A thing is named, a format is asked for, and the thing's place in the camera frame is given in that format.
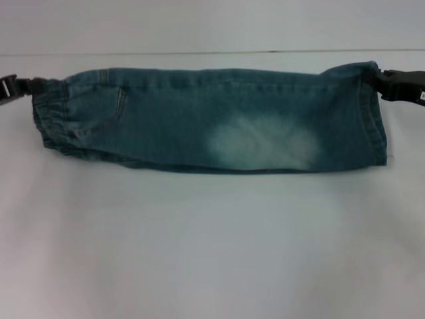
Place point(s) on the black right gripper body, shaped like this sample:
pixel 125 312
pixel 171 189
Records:
pixel 420 87

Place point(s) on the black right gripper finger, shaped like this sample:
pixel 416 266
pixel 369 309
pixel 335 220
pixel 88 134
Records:
pixel 396 86

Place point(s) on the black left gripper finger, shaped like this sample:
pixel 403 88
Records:
pixel 30 87
pixel 6 102

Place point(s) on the blue denim shorts basketball print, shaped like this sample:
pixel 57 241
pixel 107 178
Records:
pixel 212 119

